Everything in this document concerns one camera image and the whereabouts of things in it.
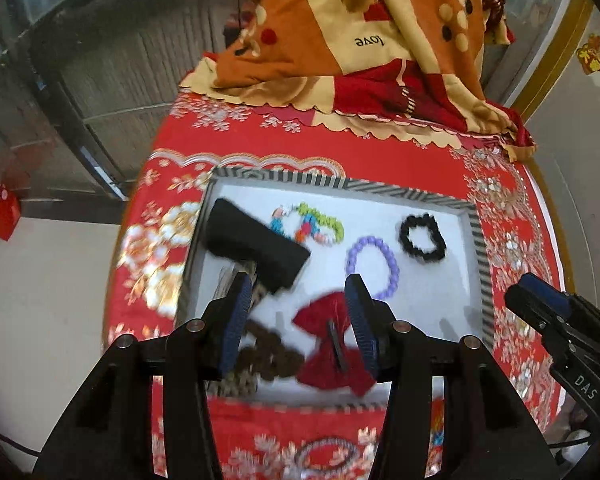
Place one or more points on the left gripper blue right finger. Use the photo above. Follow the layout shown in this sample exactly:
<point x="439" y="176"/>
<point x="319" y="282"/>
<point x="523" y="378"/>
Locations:
<point x="371" y="321"/>

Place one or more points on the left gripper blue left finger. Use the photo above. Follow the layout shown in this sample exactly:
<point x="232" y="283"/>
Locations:
<point x="225" y="320"/>

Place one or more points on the red velvet bow clip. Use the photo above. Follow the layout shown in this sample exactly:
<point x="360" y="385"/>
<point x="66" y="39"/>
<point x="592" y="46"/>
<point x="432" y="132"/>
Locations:
<point x="332" y="365"/>

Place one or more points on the striped white tray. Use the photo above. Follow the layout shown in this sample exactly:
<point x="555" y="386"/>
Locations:
<point x="322" y="269"/>

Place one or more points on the red floral tablecloth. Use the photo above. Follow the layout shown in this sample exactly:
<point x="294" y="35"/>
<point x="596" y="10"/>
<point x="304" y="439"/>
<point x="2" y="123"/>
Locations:
<point x="200" y="134"/>

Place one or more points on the red box on floor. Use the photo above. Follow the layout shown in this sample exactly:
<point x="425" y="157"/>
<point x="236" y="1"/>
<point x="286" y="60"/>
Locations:
<point x="10" y="212"/>

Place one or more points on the orange red patterned blanket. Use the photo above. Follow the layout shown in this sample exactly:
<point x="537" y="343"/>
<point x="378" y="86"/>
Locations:
<point x="401" y="68"/>

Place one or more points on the red wall sticker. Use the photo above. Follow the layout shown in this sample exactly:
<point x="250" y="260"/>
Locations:
<point x="597" y="55"/>

